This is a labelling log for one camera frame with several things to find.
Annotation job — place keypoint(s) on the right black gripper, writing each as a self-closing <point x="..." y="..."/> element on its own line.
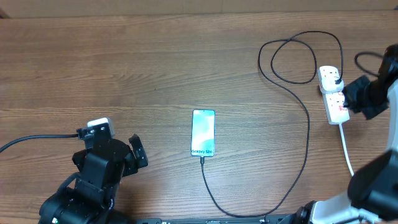
<point x="349" y="101"/>

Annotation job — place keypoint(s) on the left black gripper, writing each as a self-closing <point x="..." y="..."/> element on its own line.
<point x="141" y="158"/>

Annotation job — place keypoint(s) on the Samsung Galaxy smartphone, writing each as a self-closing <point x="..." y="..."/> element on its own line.
<point x="203" y="133"/>

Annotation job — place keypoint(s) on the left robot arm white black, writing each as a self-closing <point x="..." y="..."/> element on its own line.
<point x="89" y="195"/>

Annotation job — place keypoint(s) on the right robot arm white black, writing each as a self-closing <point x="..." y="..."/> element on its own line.
<point x="372" y="191"/>

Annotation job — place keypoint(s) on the white charger plug adapter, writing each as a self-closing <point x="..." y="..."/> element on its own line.
<point x="329" y="85"/>

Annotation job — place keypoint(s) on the white power strip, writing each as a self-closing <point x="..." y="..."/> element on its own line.
<point x="336" y="113"/>

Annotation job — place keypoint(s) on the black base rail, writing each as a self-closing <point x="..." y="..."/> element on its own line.
<point x="269" y="219"/>

